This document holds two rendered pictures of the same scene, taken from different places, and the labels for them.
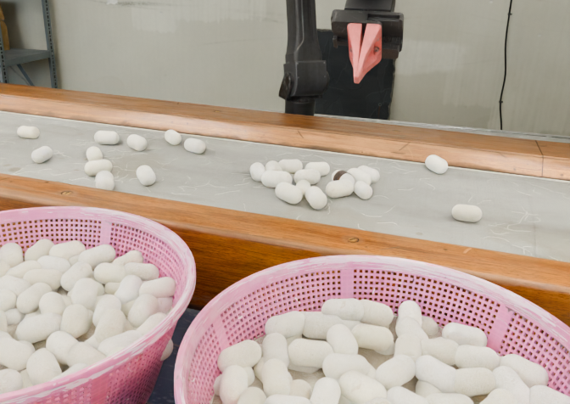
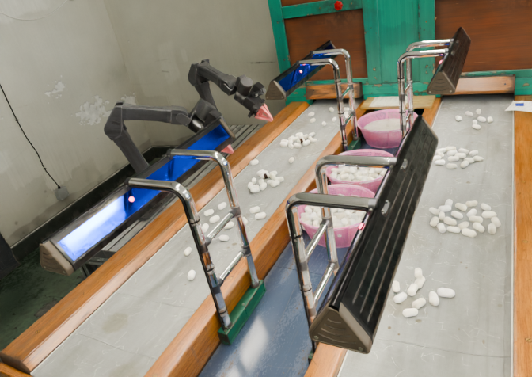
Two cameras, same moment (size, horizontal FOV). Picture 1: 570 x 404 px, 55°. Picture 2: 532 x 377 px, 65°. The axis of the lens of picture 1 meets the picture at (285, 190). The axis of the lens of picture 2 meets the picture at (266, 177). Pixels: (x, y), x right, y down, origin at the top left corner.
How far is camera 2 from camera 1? 1.45 m
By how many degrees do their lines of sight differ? 66
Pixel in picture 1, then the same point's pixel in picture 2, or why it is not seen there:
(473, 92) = (28, 173)
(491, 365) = not seen: hidden behind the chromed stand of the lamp
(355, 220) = (290, 176)
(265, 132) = (212, 192)
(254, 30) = not seen: outside the picture
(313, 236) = (312, 174)
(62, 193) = (279, 215)
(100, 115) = (165, 238)
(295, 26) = (141, 161)
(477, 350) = not seen: hidden behind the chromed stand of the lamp
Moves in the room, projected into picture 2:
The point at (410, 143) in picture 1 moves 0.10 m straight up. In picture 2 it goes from (238, 163) to (233, 142)
